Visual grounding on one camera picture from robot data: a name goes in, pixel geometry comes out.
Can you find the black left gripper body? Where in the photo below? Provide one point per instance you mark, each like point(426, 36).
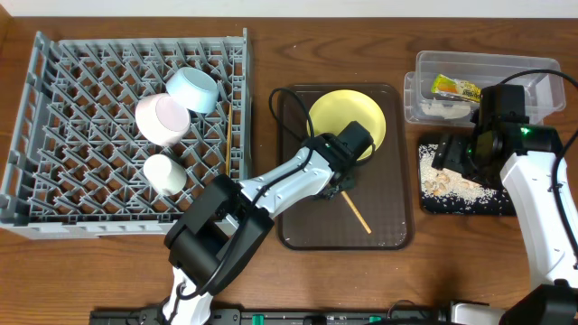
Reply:
point(337, 184)

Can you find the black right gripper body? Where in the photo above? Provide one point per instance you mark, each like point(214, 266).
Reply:
point(452, 159)

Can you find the yellow plate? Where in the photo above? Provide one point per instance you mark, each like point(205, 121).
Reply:
point(354, 118)

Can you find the clear plastic wrap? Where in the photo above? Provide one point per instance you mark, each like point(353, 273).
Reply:
point(455, 111)

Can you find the wooden chopstick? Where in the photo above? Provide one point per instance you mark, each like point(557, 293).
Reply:
point(229, 140)
point(356, 212)

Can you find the green yellow snack wrapper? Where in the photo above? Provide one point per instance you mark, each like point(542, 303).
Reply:
point(456, 88)

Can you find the light blue bowl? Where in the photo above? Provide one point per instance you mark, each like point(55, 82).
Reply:
point(194, 90)

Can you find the white cup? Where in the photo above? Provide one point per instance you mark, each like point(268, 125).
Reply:
point(165, 175)

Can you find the white bowl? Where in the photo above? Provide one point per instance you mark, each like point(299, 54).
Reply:
point(161, 120)

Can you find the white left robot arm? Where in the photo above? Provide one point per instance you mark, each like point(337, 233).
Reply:
point(215, 238)

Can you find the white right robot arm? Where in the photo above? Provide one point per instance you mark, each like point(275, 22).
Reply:
point(506, 152)

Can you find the spilled rice waste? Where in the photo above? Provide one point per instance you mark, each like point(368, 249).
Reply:
point(445, 185)

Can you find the black food waste tray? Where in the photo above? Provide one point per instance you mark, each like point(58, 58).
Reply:
point(500, 205)

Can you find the grey dishwasher rack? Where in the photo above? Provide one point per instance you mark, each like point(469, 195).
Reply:
point(75, 164)

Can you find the dark brown serving tray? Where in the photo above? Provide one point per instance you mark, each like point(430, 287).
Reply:
point(381, 190)

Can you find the clear plastic bin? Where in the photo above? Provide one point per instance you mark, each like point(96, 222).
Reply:
point(544, 93)

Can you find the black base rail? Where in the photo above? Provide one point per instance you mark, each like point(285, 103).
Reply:
point(237, 317)

